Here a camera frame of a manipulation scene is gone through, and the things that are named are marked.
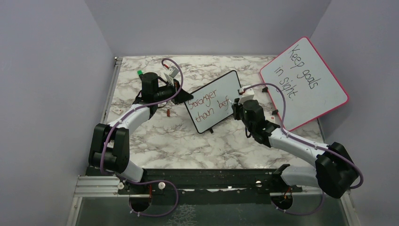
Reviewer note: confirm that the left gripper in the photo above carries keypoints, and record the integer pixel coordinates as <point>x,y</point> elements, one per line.
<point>182,97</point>

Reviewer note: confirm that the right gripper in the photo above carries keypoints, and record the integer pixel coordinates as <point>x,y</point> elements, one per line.
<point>236,106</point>

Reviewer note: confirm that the black framed small whiteboard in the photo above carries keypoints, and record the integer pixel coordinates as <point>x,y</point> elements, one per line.
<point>211,103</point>

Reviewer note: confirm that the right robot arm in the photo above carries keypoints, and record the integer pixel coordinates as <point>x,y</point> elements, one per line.
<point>332,169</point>

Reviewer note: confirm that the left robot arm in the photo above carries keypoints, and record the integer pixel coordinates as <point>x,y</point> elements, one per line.
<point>110,147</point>

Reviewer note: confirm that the pink framed written whiteboard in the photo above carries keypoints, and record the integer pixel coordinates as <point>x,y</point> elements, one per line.
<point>303,86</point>

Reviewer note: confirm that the small white tag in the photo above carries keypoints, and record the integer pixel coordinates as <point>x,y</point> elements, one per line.
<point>117,110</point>

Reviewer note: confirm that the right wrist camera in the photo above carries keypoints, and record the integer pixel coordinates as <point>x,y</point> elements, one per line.
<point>246,94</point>

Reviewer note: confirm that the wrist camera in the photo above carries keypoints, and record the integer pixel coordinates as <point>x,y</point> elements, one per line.
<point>246,94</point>
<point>171,73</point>

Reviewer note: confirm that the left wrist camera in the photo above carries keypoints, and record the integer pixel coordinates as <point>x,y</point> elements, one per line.
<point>171,73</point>

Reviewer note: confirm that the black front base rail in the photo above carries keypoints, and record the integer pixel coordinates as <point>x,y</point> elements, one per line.
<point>167,187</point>

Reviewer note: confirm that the aluminium frame rail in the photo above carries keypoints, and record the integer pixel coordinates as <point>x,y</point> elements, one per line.
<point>95,186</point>

